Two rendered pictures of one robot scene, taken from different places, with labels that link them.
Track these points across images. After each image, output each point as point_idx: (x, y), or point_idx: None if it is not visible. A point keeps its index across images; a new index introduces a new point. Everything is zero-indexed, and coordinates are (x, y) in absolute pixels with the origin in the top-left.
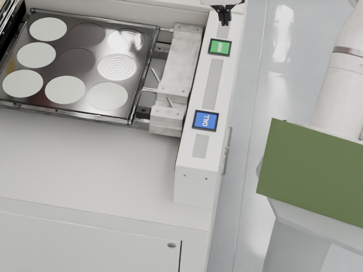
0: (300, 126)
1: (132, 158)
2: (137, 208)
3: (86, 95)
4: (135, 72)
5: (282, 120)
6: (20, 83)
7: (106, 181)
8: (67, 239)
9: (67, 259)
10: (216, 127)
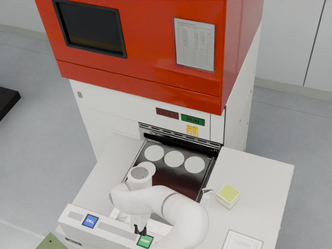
0: (39, 244)
1: (107, 204)
2: (78, 202)
3: None
4: None
5: (46, 236)
6: (154, 151)
7: (98, 191)
8: None
9: None
10: (83, 225)
